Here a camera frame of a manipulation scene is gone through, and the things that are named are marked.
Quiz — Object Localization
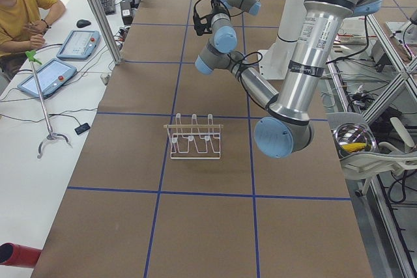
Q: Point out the aluminium frame post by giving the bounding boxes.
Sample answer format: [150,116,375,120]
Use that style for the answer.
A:
[87,0,122,65]

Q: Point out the teach pendant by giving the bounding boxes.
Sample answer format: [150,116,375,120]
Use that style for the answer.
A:
[56,30,100,61]
[18,58,76,98]

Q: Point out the teach pendant far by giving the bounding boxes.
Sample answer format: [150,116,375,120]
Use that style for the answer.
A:
[56,30,100,61]

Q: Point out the white pot with corn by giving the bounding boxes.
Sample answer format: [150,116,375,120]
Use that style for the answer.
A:
[332,122,378,158]

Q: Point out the red cylinder tube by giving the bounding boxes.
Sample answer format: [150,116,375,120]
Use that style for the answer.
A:
[1,243,42,268]

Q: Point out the reacher grabber tool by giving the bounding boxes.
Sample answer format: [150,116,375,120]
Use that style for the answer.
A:
[25,50,72,159]

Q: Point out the black computer mouse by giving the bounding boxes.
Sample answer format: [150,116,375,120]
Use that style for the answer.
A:
[76,19,91,29]

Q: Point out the person in yellow shirt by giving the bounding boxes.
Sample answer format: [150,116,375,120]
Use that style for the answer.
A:
[1,0,66,80]

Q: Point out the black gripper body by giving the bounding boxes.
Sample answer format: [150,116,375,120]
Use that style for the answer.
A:
[210,0,221,11]

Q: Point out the small black phone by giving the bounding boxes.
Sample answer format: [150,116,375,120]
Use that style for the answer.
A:
[74,122,91,135]

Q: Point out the black power adapter box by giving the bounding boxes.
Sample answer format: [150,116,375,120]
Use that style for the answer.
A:
[120,1,134,25]

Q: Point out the teach pendant near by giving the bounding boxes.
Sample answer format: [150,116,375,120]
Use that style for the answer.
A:
[18,58,76,98]

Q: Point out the white wire cup holder rack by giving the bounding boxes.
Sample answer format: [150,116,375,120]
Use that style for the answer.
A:
[164,113,223,160]

